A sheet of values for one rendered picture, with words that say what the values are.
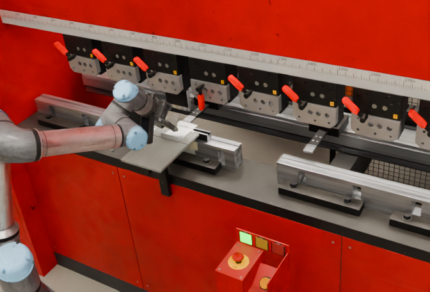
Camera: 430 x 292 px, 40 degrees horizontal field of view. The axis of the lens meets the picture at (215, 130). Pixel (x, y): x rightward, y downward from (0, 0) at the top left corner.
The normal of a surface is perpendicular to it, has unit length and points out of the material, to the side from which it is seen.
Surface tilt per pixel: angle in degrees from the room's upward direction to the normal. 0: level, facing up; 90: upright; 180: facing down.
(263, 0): 90
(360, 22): 90
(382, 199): 90
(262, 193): 0
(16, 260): 7
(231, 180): 0
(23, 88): 90
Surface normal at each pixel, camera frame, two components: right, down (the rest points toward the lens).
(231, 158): -0.50, 0.50
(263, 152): -0.09, -0.84
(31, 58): 0.86, 0.21
